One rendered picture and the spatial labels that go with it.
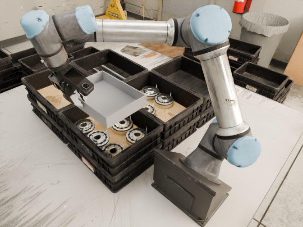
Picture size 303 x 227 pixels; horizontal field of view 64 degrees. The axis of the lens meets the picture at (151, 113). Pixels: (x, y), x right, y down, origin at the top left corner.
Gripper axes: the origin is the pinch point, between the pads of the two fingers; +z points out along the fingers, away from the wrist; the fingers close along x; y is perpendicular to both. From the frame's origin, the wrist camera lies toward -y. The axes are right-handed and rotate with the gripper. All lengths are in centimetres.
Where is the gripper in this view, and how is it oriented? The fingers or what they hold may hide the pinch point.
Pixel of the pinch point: (83, 104)
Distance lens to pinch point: 94.8
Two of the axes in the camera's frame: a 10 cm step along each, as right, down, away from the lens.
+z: 1.4, 6.2, 7.8
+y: -7.8, -4.1, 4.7
